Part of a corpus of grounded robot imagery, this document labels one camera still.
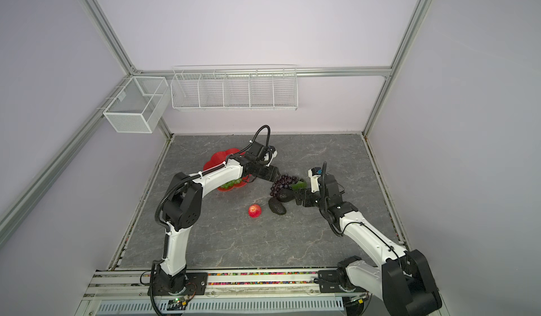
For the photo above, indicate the long white wire basket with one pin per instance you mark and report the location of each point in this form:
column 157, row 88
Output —
column 230, row 87

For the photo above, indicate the green fake grape bunch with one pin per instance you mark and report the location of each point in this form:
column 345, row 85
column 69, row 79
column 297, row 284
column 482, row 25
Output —
column 238, row 183

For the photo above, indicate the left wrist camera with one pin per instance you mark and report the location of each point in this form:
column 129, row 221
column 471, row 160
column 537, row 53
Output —
column 270, row 153

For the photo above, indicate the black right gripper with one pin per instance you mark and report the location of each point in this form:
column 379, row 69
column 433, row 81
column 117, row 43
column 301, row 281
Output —
column 301, row 197

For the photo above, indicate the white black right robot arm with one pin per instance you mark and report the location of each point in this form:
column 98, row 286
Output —
column 402, row 279

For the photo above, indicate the small white mesh basket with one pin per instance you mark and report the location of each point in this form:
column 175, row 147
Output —
column 139, row 105

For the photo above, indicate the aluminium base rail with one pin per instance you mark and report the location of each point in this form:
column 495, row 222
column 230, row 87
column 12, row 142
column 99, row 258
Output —
column 217, row 283

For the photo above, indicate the dark fake avocado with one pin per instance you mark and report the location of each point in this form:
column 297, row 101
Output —
column 276, row 206
column 285, row 195

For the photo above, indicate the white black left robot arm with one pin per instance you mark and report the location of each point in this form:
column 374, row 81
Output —
column 180, row 208

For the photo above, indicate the red fake apple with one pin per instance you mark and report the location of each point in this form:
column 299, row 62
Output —
column 255, row 211

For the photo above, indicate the dark purple fake grape bunch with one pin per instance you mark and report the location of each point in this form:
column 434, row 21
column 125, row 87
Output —
column 287, row 182

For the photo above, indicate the white vented cable duct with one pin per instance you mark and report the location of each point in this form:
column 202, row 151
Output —
column 222, row 306

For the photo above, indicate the red flower-shaped fruit bowl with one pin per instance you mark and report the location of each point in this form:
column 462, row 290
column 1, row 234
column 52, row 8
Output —
column 220, row 157

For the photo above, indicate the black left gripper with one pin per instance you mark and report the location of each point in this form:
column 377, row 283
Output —
column 272, row 174

